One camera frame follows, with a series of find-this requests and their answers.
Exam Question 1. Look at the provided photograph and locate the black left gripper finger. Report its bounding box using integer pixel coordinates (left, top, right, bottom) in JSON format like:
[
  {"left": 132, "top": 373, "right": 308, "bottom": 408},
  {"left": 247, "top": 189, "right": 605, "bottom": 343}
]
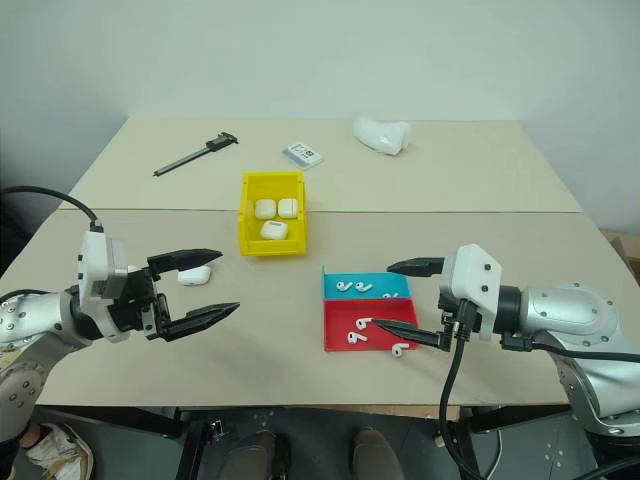
[
  {"left": 164, "top": 300, "right": 242, "bottom": 343},
  {"left": 146, "top": 247, "right": 224, "bottom": 278}
]

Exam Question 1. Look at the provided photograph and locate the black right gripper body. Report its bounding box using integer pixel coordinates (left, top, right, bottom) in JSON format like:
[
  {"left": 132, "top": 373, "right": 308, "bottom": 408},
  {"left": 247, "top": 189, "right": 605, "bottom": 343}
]
[{"left": 437, "top": 292, "right": 484, "bottom": 349}]

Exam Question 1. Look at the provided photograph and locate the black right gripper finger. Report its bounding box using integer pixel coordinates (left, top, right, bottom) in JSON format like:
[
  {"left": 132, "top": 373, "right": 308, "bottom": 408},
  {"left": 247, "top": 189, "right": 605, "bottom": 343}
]
[
  {"left": 386, "top": 256, "right": 446, "bottom": 279},
  {"left": 371, "top": 318, "right": 452, "bottom": 351}
]

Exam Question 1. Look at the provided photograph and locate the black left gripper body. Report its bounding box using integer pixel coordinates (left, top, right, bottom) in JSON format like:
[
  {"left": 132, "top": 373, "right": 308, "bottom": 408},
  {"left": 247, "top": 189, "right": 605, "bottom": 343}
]
[{"left": 104, "top": 266, "right": 174, "bottom": 344}]

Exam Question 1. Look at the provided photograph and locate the yellow plastic bin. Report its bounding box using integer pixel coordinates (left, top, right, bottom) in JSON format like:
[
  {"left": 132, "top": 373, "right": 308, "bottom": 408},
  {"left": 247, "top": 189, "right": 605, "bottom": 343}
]
[{"left": 235, "top": 171, "right": 310, "bottom": 258}]

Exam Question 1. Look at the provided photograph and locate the small clear labelled box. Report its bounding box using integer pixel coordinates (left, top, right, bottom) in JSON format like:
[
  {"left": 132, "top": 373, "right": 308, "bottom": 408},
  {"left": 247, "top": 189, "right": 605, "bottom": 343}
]
[{"left": 282, "top": 141, "right": 325, "bottom": 169}]

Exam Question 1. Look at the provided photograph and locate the blue plastic tray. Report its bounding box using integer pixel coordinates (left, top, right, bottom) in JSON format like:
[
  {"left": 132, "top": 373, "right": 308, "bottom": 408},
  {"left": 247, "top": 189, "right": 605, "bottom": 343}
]
[{"left": 320, "top": 264, "right": 414, "bottom": 302}]

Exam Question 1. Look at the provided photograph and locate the red plastic tray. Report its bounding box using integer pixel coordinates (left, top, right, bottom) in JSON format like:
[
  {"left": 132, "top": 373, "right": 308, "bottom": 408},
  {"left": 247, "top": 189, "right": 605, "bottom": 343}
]
[{"left": 322, "top": 297, "right": 423, "bottom": 354}]

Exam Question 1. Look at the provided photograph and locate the black digital caliper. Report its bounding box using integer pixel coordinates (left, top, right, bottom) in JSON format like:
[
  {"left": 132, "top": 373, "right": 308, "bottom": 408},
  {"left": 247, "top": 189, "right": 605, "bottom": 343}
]
[{"left": 152, "top": 130, "right": 240, "bottom": 178}]

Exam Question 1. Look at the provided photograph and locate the white sneaker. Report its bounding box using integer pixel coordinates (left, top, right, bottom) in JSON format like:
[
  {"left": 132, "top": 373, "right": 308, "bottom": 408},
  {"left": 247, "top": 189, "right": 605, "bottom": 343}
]
[{"left": 23, "top": 421, "right": 97, "bottom": 472}]

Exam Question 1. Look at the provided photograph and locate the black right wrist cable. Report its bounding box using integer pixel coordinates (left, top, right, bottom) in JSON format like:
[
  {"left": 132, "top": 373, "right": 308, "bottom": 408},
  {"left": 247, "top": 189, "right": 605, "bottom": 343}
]
[{"left": 438, "top": 298, "right": 489, "bottom": 480}]

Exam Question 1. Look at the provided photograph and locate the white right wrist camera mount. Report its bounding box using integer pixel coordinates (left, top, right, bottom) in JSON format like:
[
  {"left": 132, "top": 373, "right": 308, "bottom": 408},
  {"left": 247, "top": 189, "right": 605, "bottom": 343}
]
[{"left": 439, "top": 243, "right": 503, "bottom": 342}]

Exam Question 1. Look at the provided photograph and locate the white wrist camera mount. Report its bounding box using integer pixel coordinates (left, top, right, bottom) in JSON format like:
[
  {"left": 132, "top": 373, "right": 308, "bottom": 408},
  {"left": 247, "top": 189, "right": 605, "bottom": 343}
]
[
  {"left": 439, "top": 243, "right": 503, "bottom": 342},
  {"left": 76, "top": 230, "right": 132, "bottom": 307}
]

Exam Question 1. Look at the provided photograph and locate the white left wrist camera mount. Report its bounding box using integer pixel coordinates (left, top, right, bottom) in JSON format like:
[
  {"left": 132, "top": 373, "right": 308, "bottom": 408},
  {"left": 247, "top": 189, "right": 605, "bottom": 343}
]
[{"left": 76, "top": 230, "right": 132, "bottom": 307}]

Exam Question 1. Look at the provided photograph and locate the black table frame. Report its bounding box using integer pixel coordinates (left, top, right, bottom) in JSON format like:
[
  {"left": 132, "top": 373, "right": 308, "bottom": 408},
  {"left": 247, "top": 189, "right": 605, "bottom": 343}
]
[{"left": 38, "top": 404, "right": 572, "bottom": 480}]

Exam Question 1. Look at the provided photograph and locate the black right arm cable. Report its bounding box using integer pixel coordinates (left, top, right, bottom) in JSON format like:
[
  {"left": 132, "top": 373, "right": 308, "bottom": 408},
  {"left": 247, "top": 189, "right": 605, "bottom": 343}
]
[{"left": 499, "top": 331, "right": 640, "bottom": 363}]

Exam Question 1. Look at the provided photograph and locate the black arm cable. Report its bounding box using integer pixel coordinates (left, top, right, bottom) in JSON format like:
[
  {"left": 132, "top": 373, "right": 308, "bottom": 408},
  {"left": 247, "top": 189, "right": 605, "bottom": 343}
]
[
  {"left": 0, "top": 186, "right": 105, "bottom": 233},
  {"left": 499, "top": 331, "right": 640, "bottom": 363}
]

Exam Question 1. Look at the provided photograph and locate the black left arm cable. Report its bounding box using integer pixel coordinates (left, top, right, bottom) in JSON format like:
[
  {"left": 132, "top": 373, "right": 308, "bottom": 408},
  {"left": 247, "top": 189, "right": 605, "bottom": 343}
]
[{"left": 0, "top": 186, "right": 105, "bottom": 233}]

